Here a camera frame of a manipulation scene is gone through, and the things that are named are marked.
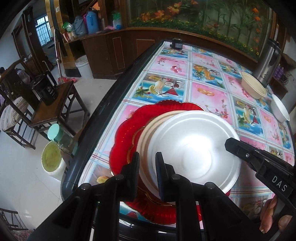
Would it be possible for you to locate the white foam bowl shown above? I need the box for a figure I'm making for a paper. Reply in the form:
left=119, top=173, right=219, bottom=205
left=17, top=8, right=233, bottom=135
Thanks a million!
left=147, top=110, right=241, bottom=193
left=270, top=94, right=290, bottom=123

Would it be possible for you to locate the colourful patterned tablecloth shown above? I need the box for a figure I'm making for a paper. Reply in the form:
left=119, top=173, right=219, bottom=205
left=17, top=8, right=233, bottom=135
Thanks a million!
left=79, top=43, right=295, bottom=185

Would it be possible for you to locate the large red glass plate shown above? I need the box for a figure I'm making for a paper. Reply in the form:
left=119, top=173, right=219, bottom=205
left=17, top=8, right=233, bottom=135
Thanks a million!
left=109, top=100, right=202, bottom=225

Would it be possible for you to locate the wooden chair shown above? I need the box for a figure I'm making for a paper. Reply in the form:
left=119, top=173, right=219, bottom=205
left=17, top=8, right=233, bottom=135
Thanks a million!
left=1, top=58, right=90, bottom=138

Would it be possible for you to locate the floral aquarium backdrop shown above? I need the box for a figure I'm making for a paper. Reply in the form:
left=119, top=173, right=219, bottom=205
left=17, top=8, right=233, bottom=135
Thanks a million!
left=127, top=0, right=273, bottom=59

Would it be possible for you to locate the small red glass plate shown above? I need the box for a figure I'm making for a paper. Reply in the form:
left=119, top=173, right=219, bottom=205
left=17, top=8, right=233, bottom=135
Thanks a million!
left=127, top=126, right=174, bottom=207

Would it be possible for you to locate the small black device on table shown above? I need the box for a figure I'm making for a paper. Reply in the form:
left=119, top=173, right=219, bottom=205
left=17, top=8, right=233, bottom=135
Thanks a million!
left=170, top=38, right=183, bottom=50

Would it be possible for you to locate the green lidded jar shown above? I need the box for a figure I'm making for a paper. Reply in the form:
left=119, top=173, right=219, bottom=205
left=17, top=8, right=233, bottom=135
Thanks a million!
left=47, top=123, right=72, bottom=151

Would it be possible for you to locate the small beige bowl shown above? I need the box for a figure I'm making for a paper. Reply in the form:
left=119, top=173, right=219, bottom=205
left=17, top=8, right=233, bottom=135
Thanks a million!
left=241, top=72, right=267, bottom=99

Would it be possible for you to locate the white plastic bucket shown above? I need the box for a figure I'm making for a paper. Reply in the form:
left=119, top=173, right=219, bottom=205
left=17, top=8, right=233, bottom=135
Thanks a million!
left=75, top=55, right=93, bottom=79

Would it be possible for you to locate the white tub with green lid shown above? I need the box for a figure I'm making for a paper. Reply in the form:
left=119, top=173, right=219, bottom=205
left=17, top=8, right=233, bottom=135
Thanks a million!
left=41, top=142, right=66, bottom=181

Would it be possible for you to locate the person's right hand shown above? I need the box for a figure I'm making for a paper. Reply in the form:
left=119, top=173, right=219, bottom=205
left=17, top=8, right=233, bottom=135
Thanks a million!
left=259, top=196, right=292, bottom=233

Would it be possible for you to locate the large beige bowl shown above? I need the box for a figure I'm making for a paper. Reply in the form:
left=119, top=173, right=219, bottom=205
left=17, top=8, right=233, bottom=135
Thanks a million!
left=137, top=110, right=185, bottom=198

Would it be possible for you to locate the blue water jug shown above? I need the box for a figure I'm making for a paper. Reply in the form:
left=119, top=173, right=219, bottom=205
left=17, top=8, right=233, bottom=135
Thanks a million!
left=85, top=11, right=99, bottom=34

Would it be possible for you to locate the stainless steel thermos jug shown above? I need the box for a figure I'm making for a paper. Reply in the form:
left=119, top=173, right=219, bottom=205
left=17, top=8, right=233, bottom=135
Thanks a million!
left=252, top=39, right=282, bottom=88

